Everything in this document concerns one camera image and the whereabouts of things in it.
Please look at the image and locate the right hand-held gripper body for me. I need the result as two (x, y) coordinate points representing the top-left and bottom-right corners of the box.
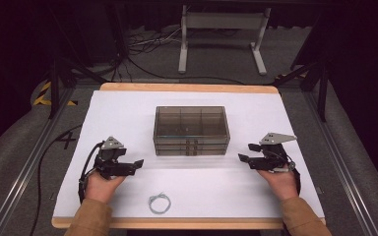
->
(249, 132), (298, 173)

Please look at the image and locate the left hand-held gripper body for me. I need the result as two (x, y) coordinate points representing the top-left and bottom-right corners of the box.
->
(93, 136), (137, 181)

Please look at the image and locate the smoky clear plastic drawer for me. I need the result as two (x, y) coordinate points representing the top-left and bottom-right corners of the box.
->
(156, 148), (227, 157)
(155, 144), (229, 151)
(154, 137), (230, 146)

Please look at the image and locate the smoky clear drawer box case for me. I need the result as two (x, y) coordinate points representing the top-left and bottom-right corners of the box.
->
(153, 105), (231, 157)

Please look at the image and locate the person's left hand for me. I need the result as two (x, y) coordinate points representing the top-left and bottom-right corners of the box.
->
(84, 170), (127, 205)

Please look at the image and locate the person's right hand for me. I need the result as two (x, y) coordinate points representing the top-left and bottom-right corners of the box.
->
(257, 166), (299, 202)

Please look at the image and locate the black metal stand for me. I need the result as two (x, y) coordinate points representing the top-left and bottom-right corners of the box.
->
(275, 19), (330, 123)
(46, 9), (108, 120)

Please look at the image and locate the yellow black hazard tape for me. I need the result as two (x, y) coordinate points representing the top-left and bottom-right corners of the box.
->
(32, 81), (79, 107)

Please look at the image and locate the white metal stand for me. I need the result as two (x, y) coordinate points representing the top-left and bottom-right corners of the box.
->
(177, 4), (273, 77)

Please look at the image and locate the left hand-held gripper black cable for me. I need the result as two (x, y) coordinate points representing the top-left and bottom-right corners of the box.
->
(77, 142), (105, 205)

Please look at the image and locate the hand-held gripper black cable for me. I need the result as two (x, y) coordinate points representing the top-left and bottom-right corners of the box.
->
(286, 160), (302, 195)
(77, 142), (105, 205)

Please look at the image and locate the right hand-held gripper black cable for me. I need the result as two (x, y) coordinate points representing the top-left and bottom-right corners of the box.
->
(286, 160), (302, 195)

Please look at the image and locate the light blue wire loop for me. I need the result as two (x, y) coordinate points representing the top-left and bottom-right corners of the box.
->
(148, 192), (172, 215)

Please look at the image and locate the thin black floor cable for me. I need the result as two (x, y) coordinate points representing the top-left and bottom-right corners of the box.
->
(29, 123), (84, 236)

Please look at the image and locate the aluminium floor rail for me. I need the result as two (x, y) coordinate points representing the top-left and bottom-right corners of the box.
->
(0, 88), (76, 236)
(302, 91), (378, 236)

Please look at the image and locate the long black floor cable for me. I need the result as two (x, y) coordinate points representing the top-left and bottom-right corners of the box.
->
(126, 56), (247, 87)

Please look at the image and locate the bundle of floor cables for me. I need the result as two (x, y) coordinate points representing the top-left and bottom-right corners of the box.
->
(127, 27), (183, 56)

